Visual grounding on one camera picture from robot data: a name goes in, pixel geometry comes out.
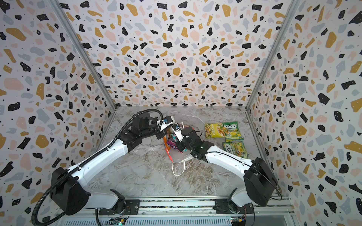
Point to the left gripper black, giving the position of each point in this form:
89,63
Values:
161,133

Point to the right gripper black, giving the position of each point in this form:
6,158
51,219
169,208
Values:
184,140

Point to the pink berries candy bag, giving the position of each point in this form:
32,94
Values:
171,143

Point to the red paper bag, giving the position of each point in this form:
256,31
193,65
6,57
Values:
178,159

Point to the yellow snack bag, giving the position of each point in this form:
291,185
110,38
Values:
214,130

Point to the green yellow candy bag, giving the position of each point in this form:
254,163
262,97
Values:
231,131

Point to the green snack pack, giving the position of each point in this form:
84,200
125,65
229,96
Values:
236,148

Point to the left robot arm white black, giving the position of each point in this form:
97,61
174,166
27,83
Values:
72,195

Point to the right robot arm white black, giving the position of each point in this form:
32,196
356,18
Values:
259,181

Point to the right circuit board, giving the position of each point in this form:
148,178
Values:
238,221

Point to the circuit board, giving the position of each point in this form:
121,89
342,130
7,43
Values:
238,221
116,222

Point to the left circuit board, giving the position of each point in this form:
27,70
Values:
116,222

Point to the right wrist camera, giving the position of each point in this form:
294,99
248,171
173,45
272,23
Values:
177,131

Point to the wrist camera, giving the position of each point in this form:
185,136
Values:
166,122
177,131

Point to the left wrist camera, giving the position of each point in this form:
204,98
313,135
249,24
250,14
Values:
166,122

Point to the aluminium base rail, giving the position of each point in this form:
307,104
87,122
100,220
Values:
189,211

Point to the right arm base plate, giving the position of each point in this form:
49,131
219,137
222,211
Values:
225,206

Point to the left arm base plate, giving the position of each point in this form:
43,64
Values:
122,208

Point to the left corner aluminium post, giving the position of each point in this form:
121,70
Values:
61,15

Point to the corner aluminium post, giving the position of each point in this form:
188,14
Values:
61,15
284,26

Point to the right corner aluminium post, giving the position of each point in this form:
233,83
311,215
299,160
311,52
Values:
284,26

